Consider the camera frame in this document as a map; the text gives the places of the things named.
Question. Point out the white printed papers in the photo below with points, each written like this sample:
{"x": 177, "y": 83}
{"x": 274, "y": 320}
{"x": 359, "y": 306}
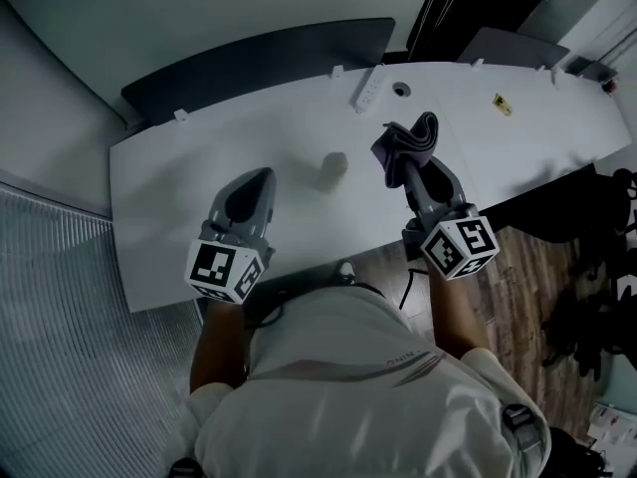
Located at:
{"x": 614, "y": 423}

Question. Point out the grey purple cloth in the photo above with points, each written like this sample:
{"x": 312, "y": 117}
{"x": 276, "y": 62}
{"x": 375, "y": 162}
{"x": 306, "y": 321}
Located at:
{"x": 405, "y": 147}

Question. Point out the long dark desk partition panel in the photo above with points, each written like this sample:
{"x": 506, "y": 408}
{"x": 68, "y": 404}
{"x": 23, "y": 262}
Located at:
{"x": 259, "y": 63}

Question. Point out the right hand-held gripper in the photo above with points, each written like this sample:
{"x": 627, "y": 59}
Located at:
{"x": 460, "y": 249}

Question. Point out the small yellow sticker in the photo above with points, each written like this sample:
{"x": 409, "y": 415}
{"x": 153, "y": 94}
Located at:
{"x": 502, "y": 104}

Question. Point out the black bag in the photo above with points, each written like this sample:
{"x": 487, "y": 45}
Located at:
{"x": 577, "y": 453}

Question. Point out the person's white shoe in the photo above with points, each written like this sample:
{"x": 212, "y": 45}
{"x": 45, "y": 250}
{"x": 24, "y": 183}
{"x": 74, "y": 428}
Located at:
{"x": 344, "y": 272}

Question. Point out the short dark desk partition panel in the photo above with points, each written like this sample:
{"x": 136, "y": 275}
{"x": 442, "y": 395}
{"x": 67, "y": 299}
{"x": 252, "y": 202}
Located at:
{"x": 512, "y": 48}

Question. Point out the small red object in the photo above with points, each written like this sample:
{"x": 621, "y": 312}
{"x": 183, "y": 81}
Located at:
{"x": 611, "y": 86}

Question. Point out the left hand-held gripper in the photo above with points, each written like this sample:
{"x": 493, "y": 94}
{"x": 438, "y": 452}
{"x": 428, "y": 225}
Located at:
{"x": 219, "y": 269}

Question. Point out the person's right forearm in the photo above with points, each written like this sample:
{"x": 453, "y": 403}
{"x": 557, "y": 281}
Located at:
{"x": 458, "y": 316}

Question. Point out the person's white shirt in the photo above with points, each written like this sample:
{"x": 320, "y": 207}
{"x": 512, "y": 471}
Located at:
{"x": 358, "y": 396}

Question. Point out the person's left forearm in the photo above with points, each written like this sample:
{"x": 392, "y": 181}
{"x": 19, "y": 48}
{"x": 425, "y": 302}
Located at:
{"x": 219, "y": 346}

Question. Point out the white cylindrical cup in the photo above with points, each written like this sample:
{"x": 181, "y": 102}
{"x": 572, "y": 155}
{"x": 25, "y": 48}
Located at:
{"x": 334, "y": 162}

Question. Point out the white power strip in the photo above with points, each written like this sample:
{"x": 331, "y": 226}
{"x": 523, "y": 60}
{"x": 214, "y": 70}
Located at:
{"x": 370, "y": 89}

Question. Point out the black cabinet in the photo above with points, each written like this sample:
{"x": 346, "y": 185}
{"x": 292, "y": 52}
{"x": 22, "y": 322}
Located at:
{"x": 473, "y": 8}

